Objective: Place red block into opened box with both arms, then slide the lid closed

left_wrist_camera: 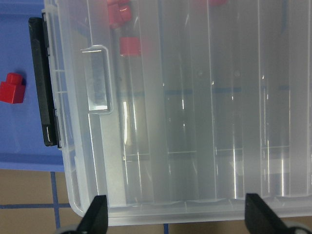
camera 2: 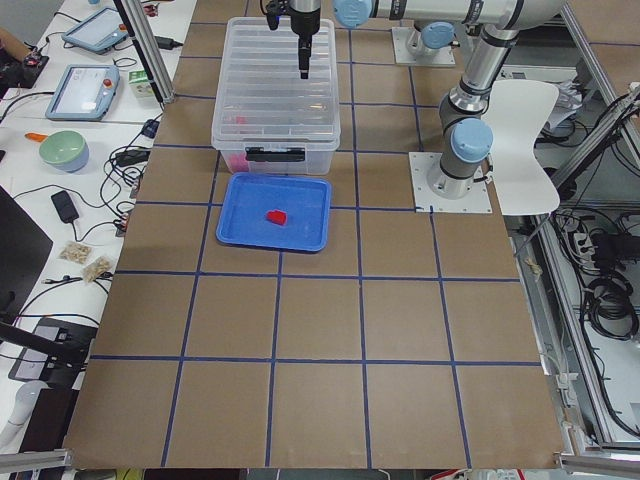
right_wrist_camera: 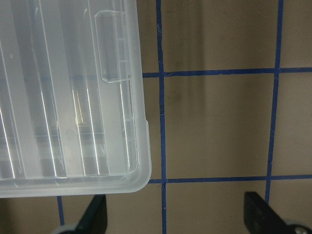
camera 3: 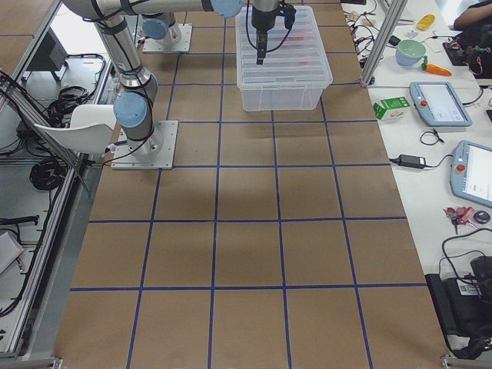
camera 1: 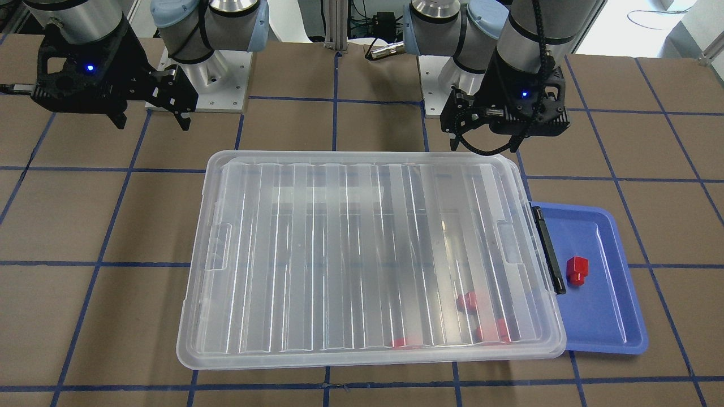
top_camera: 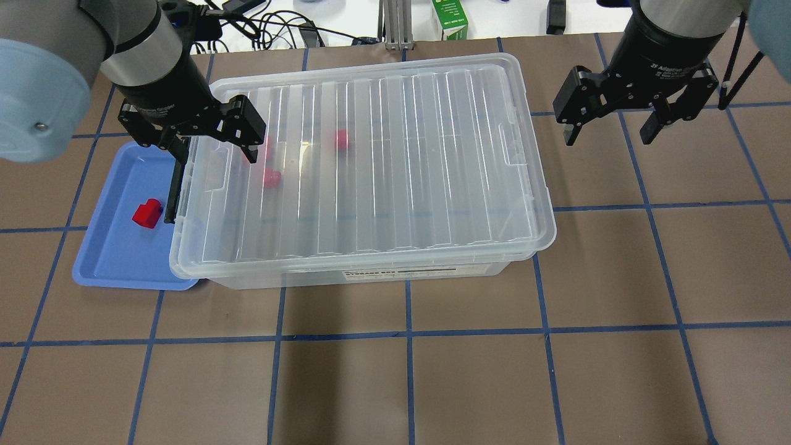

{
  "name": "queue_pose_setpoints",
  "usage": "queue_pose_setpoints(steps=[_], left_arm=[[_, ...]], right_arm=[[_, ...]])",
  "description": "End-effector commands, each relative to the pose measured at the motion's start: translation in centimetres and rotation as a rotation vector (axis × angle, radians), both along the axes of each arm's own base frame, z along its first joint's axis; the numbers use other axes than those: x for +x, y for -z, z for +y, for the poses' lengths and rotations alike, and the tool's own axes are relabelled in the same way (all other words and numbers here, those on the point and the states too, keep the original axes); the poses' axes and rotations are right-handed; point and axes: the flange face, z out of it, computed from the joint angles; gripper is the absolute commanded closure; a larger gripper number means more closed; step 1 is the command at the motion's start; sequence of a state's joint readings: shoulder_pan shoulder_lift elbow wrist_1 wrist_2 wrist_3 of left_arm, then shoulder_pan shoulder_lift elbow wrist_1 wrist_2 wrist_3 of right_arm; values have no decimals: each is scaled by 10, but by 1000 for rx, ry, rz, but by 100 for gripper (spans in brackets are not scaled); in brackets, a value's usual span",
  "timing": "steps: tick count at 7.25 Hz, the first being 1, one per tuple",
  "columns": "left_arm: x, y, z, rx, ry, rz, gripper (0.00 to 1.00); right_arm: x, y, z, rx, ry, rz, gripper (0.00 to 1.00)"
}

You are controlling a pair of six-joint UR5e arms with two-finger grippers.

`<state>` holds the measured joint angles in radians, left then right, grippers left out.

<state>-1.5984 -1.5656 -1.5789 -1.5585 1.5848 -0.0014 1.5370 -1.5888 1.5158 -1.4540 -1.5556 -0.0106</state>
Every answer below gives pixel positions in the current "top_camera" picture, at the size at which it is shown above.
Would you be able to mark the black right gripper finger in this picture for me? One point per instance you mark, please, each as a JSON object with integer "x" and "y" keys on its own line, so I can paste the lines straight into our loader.
{"x": 651, "y": 128}
{"x": 571, "y": 132}

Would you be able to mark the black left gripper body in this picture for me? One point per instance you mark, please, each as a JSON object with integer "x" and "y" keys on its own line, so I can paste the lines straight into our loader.
{"x": 165, "y": 93}

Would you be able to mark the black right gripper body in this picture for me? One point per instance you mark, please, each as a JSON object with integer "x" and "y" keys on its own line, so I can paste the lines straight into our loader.
{"x": 664, "y": 54}

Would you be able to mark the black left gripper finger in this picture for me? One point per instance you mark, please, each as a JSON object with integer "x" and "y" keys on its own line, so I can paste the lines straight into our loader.
{"x": 251, "y": 153}
{"x": 178, "y": 148}

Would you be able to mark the clear plastic box lid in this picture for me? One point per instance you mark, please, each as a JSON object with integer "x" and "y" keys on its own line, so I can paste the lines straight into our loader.
{"x": 364, "y": 167}

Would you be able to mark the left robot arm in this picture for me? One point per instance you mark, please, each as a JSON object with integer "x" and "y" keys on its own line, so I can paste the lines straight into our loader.
{"x": 51, "y": 54}

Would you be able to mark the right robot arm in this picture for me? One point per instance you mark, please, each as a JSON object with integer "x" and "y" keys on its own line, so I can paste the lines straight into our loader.
{"x": 749, "y": 32}

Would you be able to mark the red block in box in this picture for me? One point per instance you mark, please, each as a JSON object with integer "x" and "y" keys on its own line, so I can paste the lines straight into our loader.
{"x": 341, "y": 140}
{"x": 271, "y": 178}

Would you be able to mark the clear plastic storage box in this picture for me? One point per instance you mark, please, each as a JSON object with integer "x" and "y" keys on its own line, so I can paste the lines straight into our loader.
{"x": 371, "y": 272}

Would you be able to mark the red block on tray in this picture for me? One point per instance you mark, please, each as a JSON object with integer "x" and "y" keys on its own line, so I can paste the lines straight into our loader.
{"x": 148, "y": 214}

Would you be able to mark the black device on desk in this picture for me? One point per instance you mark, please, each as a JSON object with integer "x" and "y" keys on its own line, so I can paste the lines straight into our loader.
{"x": 556, "y": 17}

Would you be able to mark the blue plastic tray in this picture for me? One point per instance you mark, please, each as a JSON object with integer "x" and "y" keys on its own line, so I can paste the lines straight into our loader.
{"x": 118, "y": 252}

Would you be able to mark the green white carton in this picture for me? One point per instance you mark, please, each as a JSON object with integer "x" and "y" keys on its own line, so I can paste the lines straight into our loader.
{"x": 450, "y": 19}

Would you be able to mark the aluminium frame post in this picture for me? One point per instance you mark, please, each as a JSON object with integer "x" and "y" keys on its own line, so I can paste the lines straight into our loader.
{"x": 395, "y": 25}

